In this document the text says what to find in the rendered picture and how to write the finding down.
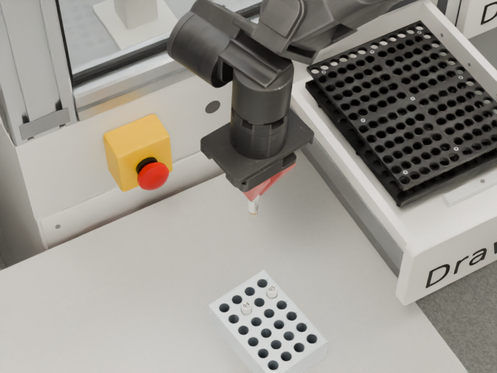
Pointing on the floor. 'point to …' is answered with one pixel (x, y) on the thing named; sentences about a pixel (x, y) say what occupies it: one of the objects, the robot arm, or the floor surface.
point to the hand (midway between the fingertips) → (253, 189)
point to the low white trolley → (211, 287)
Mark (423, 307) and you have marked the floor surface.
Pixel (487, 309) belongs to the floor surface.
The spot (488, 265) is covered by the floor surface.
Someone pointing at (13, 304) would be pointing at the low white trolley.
